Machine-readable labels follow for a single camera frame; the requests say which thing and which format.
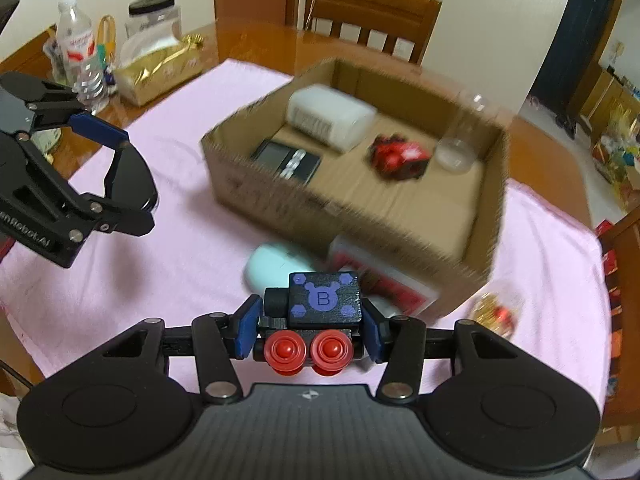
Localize pink card box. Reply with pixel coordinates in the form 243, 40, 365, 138
326, 235, 440, 315

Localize black toy train red wheels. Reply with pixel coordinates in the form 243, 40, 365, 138
253, 271, 364, 376

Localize mint green case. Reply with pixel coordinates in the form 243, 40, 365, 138
243, 243, 319, 294

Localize pill bottle silver cap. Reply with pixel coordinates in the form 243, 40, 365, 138
470, 280, 525, 339

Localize black digital timer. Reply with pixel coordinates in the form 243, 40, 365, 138
250, 140, 321, 184

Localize clear glass cup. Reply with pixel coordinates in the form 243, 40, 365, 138
434, 91, 495, 174

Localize clear water bottle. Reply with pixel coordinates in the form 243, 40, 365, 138
56, 0, 96, 87

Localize cardboard box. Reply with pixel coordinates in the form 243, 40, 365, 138
202, 58, 509, 318

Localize gold tissue pack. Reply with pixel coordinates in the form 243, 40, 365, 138
114, 35, 204, 106

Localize black lid plastic jar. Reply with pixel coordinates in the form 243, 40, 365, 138
125, 0, 182, 38

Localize pink tablecloth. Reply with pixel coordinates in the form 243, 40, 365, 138
1, 61, 611, 402

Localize white plastic bottle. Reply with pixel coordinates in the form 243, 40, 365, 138
285, 84, 378, 153

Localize right wooden chair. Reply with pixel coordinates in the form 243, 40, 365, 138
599, 209, 639, 427

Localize wooden chair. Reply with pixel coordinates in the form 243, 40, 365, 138
599, 209, 639, 427
304, 0, 442, 65

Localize wooden cabinet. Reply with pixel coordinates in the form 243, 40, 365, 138
578, 65, 639, 142

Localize left wooden chair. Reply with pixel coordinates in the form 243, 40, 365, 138
304, 0, 442, 65

